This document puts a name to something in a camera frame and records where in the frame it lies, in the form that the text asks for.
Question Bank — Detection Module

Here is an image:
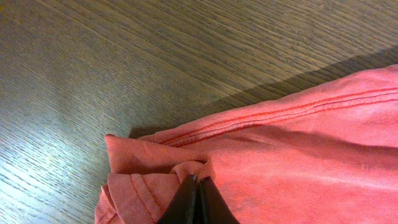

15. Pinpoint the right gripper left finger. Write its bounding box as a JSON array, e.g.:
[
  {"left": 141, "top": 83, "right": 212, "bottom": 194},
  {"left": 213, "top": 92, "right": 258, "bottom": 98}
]
[{"left": 157, "top": 175, "right": 197, "bottom": 224}]

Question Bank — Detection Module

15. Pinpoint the salmon red t-shirt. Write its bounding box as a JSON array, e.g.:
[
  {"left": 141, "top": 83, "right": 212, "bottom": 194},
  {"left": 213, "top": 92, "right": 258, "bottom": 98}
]
[{"left": 95, "top": 65, "right": 397, "bottom": 223}]

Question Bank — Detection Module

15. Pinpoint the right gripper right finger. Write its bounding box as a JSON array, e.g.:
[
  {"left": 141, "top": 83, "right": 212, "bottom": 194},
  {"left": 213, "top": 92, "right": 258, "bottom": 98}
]
[{"left": 198, "top": 177, "right": 239, "bottom": 224}]

